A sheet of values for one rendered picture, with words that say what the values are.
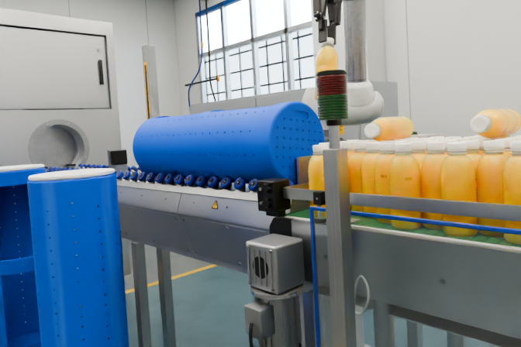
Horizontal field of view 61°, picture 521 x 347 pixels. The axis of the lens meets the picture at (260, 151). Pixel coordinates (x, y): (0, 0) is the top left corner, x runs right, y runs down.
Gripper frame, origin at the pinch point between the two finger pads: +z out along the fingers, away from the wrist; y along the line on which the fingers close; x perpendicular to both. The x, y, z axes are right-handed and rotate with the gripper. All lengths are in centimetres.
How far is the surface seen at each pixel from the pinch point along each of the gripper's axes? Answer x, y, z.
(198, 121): -53, 12, 23
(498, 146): 52, 10, 43
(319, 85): 29, 38, 31
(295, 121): -12.1, 1.6, 27.4
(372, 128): 18.5, 3.5, 33.9
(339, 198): 29, 33, 54
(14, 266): -142, 48, 84
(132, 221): -113, 6, 62
